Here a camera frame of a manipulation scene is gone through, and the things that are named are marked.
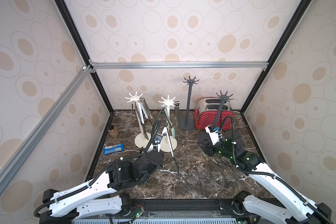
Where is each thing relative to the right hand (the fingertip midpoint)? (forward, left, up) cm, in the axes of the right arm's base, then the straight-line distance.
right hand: (206, 139), depth 74 cm
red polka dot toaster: (+28, -5, -6) cm, 30 cm away
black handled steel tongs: (-4, +21, +12) cm, 24 cm away
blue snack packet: (+3, +60, -20) cm, 63 cm away
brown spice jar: (+13, +61, -14) cm, 64 cm away
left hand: (-9, +22, +7) cm, 25 cm away
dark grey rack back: (+30, +8, -23) cm, 39 cm away
